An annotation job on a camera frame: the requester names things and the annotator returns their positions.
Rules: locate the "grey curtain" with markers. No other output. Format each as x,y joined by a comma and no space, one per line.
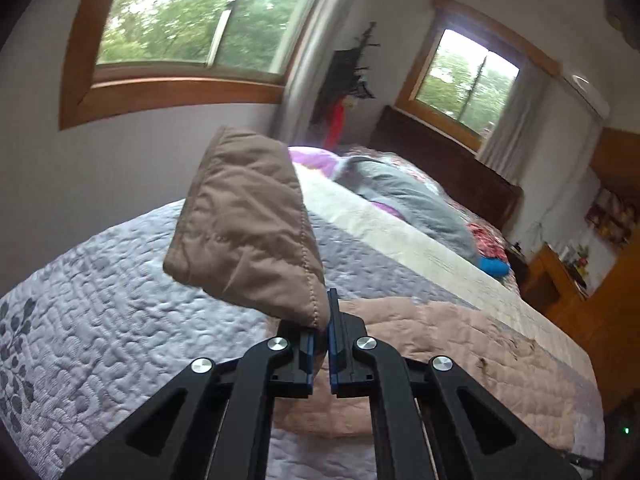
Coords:
320,50

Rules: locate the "grey quilted bedspread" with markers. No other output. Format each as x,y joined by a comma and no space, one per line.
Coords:
125,310

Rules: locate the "small wooden framed window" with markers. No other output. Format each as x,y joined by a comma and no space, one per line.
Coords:
465,80

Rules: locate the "grey pillow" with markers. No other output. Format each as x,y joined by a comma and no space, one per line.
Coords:
415,200

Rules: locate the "wooden desk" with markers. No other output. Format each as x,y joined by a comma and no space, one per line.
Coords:
547,280

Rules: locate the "blue cloth item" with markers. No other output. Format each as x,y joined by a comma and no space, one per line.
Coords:
494,268

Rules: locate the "dark wooden headboard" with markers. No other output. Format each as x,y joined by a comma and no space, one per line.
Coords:
450,165

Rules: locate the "wooden wardrobe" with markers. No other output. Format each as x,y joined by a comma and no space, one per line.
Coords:
615,310

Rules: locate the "large wooden framed window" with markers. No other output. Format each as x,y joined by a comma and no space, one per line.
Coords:
200,20

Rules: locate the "wall shelf with trinkets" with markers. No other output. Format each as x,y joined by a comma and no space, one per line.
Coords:
607,215

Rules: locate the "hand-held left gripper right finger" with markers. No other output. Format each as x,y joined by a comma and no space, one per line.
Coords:
332,360

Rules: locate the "white curtain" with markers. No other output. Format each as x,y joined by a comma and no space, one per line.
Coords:
515,120

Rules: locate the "red floral bedding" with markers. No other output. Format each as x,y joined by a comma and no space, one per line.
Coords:
487,240

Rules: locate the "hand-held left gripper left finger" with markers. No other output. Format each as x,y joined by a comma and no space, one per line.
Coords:
310,360

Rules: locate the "beige quilted jacket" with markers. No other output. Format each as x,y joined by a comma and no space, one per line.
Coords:
240,220

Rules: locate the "purple blanket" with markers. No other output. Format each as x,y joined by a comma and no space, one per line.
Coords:
312,157

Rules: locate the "white air conditioner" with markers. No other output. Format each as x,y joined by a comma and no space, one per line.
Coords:
587,95

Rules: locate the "black coat rack with clothes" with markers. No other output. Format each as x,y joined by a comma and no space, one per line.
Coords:
345,75

